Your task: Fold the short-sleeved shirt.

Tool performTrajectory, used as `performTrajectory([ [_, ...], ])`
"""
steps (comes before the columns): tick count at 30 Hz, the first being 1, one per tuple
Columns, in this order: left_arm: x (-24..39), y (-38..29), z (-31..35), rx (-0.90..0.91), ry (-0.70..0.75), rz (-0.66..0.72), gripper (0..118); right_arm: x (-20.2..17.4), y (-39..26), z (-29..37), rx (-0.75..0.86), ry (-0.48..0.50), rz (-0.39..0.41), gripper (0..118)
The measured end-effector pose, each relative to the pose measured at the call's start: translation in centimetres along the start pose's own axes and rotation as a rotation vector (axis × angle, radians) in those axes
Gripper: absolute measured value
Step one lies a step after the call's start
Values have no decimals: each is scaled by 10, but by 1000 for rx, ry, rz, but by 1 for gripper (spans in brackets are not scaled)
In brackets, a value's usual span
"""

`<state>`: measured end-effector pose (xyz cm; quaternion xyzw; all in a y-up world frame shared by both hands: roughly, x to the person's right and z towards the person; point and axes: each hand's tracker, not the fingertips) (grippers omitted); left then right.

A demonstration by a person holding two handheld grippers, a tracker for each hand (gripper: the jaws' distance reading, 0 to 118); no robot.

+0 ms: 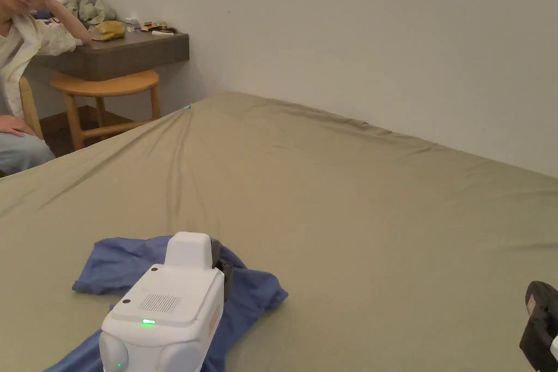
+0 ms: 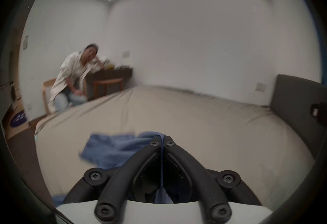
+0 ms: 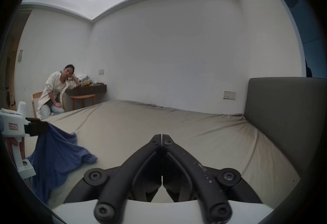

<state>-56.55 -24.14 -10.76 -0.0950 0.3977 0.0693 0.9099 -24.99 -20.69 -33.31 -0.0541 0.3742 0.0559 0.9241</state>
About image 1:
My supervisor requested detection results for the round wooden stool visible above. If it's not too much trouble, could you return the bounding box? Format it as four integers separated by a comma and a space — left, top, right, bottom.
49, 69, 162, 152

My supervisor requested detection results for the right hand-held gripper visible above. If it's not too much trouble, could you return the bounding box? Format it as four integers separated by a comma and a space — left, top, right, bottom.
518, 280, 558, 372

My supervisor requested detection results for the bed with beige sheet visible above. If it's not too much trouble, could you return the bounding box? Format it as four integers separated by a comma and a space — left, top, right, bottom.
0, 92, 558, 372

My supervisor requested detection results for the dark wall-mounted desk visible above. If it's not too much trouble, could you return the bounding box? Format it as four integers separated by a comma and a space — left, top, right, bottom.
32, 0, 191, 82

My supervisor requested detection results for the dark blue shirt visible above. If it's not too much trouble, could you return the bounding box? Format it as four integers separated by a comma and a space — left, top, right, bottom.
43, 236, 289, 372

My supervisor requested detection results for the wooden chair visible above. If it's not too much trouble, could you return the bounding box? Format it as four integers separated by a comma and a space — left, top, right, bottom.
18, 75, 46, 142

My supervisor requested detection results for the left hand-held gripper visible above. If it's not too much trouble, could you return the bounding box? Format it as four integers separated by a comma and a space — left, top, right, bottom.
99, 231, 234, 372

